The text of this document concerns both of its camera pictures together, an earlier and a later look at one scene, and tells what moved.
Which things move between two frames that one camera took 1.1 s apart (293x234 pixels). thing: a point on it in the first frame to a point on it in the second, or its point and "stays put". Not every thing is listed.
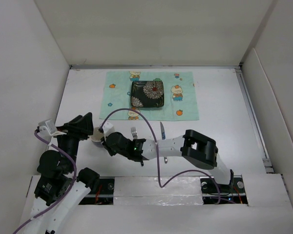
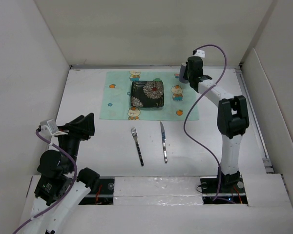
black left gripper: (82, 129) stays put
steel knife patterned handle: (163, 137) stays put
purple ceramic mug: (95, 138) to (182, 70)
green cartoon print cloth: (180, 102) stays put
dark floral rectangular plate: (147, 94) stays put
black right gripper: (112, 151) to (185, 75)
